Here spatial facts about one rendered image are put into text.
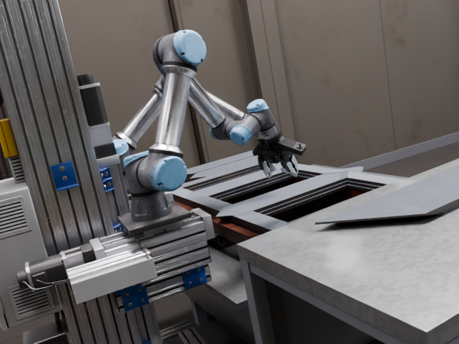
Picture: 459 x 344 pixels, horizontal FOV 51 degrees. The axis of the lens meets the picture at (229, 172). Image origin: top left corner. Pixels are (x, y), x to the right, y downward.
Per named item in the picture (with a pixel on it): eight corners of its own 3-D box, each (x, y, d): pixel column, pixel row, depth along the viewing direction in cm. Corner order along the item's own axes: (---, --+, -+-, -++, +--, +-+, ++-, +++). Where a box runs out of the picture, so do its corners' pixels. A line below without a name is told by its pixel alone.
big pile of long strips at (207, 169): (264, 154, 373) (263, 147, 372) (296, 158, 339) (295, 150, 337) (170, 182, 337) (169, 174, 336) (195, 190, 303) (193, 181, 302)
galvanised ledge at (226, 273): (158, 223, 297) (158, 218, 296) (283, 291, 184) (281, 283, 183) (128, 233, 288) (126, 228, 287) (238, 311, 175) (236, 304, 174)
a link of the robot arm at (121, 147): (106, 175, 212) (98, 145, 209) (106, 170, 225) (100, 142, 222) (133, 170, 214) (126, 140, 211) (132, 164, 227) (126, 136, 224)
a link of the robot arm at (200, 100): (134, 54, 173) (214, 147, 198) (149, 50, 165) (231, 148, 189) (154, 33, 178) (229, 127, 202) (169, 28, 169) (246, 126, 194)
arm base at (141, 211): (136, 224, 166) (130, 197, 164) (127, 216, 180) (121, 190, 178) (177, 212, 172) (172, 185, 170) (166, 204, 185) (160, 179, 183)
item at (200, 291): (170, 276, 304) (158, 223, 297) (296, 371, 191) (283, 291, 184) (164, 278, 302) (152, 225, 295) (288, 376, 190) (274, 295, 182)
